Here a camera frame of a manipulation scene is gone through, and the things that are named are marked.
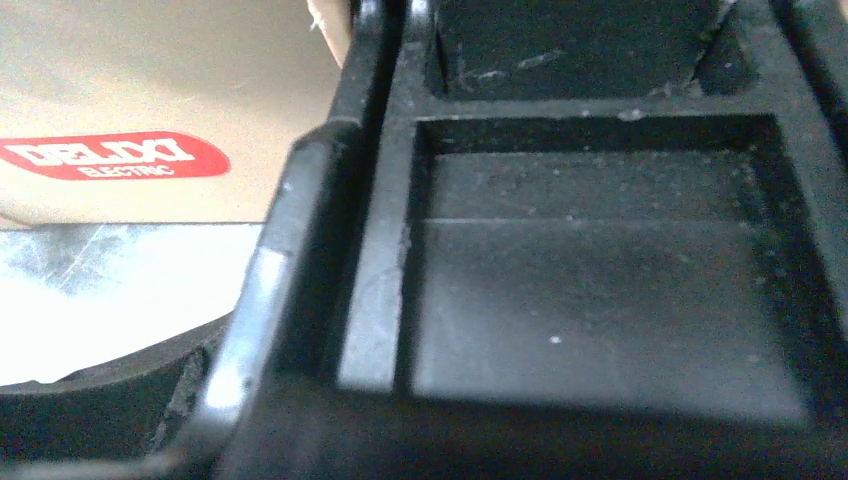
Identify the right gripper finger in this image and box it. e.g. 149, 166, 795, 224
1, 317, 230, 461

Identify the tan plastic toolbox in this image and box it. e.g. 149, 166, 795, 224
3, 1, 847, 479

